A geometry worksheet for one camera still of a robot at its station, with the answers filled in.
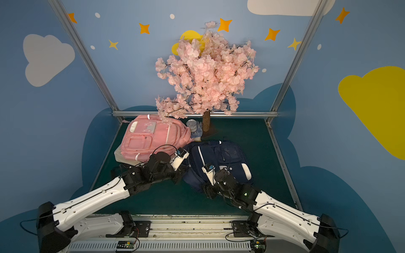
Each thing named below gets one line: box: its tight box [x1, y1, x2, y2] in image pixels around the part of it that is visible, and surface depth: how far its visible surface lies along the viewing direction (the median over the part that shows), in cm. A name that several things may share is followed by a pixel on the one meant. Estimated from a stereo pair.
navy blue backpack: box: [182, 140, 254, 192], surface depth 92 cm
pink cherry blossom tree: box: [155, 20, 260, 132], surface depth 76 cm
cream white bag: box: [113, 144, 145, 167], surface depth 97 cm
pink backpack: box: [120, 114, 193, 160], surface depth 104 cm
